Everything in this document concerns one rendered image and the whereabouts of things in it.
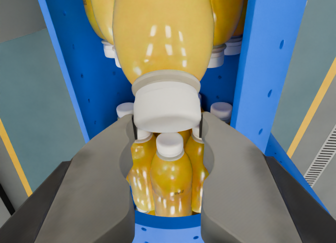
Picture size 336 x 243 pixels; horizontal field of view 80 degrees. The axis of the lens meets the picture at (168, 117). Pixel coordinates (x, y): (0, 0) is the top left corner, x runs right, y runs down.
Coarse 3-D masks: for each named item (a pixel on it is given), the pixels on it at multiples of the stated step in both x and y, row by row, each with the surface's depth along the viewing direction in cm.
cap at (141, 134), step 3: (138, 129) 31; (141, 129) 31; (138, 132) 31; (141, 132) 31; (144, 132) 32; (147, 132) 32; (150, 132) 33; (138, 135) 32; (141, 135) 32; (144, 135) 32; (147, 135) 32; (138, 138) 32; (141, 138) 32
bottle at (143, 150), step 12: (132, 144) 33; (144, 144) 33; (132, 156) 33; (144, 156) 33; (132, 168) 34; (144, 168) 33; (132, 180) 36; (144, 180) 35; (132, 192) 39; (144, 192) 37; (144, 204) 39
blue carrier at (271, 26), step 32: (64, 0) 26; (256, 0) 13; (288, 0) 14; (64, 32) 26; (256, 32) 14; (288, 32) 16; (64, 64) 26; (96, 64) 34; (224, 64) 37; (256, 64) 15; (288, 64) 20; (96, 96) 35; (128, 96) 42; (224, 96) 40; (256, 96) 17; (96, 128) 36; (256, 128) 20; (160, 224) 25; (192, 224) 24
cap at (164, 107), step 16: (144, 96) 10; (160, 96) 10; (176, 96) 10; (192, 96) 11; (144, 112) 10; (160, 112) 10; (176, 112) 10; (192, 112) 10; (144, 128) 12; (160, 128) 12; (176, 128) 13
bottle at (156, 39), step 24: (120, 0) 12; (144, 0) 11; (168, 0) 10; (192, 0) 11; (120, 24) 11; (144, 24) 10; (168, 24) 10; (192, 24) 11; (120, 48) 12; (144, 48) 11; (168, 48) 10; (192, 48) 11; (144, 72) 11; (168, 72) 10; (192, 72) 12
